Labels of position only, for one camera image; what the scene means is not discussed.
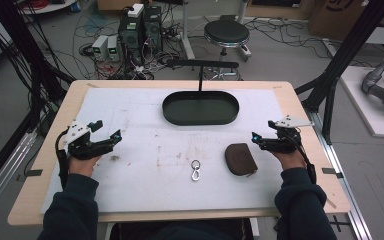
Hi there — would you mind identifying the tangle of floor cables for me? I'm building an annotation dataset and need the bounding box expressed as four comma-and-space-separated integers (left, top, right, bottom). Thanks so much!
73, 6, 188, 81

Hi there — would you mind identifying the black T-bar stand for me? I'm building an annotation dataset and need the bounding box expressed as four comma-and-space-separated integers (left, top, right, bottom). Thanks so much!
165, 58, 241, 93

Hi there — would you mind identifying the person's right hand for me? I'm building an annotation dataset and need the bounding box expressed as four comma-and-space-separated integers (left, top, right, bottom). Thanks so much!
271, 147, 308, 171

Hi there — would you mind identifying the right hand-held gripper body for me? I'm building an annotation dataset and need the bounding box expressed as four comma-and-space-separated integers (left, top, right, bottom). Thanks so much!
261, 114, 315, 154

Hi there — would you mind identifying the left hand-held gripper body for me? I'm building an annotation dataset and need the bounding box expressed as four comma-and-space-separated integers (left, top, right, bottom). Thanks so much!
65, 119, 115, 161

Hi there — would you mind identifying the grey power supply unit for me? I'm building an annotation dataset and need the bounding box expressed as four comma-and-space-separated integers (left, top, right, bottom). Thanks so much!
106, 34, 121, 61
91, 34, 110, 61

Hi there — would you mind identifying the person's lap dark clothing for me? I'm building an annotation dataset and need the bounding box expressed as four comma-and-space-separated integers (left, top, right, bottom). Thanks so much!
109, 217, 255, 240

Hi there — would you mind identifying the person's left hand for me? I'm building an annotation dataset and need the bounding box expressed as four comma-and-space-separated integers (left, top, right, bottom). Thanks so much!
67, 154, 103, 178

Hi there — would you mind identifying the brown zip pouch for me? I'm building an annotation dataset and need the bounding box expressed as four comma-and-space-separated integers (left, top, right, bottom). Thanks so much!
224, 142, 259, 177

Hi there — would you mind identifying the white foam table mat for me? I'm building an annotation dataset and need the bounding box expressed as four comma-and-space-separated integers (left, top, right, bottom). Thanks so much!
39, 87, 285, 215

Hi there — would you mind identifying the round white table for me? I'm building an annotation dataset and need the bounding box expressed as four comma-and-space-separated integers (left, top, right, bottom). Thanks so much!
19, 0, 78, 15

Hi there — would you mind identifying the white table leg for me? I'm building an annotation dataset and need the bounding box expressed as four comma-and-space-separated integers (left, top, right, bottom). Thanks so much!
179, 0, 197, 61

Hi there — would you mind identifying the aluminium floor rail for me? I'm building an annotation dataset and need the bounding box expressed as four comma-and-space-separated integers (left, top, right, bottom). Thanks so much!
307, 109, 374, 240
0, 129, 38, 223

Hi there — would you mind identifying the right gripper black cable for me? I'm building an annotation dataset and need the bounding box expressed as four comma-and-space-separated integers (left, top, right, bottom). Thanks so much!
289, 135, 318, 185

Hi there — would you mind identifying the white floor platform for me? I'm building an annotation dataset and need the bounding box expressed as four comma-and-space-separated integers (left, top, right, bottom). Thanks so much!
339, 65, 384, 140

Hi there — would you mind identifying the black frame post with cables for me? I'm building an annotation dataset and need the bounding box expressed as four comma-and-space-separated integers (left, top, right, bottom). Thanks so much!
0, 0, 76, 136

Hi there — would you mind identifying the black round stool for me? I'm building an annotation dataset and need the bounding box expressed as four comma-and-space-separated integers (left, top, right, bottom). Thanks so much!
203, 14, 252, 81

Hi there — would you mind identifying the black tape strip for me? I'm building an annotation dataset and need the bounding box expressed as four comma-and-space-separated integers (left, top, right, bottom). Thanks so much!
24, 168, 44, 178
321, 167, 345, 180

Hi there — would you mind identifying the white box device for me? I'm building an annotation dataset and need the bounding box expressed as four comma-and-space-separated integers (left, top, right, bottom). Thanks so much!
126, 2, 145, 19

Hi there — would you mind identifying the silver carabiner key ring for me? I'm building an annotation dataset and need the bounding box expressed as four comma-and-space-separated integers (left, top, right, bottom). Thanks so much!
190, 159, 202, 182

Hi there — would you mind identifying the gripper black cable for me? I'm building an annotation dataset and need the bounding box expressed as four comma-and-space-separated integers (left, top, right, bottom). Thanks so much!
289, 135, 318, 185
54, 129, 72, 190

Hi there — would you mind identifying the black oval tray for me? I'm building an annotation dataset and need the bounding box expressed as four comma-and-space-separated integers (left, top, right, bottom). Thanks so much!
161, 90, 240, 127

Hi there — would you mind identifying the black computer tower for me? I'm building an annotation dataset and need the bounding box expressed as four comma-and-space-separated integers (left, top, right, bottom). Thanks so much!
117, 13, 145, 66
142, 4, 164, 53

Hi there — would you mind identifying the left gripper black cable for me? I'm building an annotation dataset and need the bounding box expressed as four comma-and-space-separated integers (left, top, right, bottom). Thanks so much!
54, 129, 72, 190

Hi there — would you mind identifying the cardboard box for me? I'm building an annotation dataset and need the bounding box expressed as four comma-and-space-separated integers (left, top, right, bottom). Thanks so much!
307, 0, 383, 42

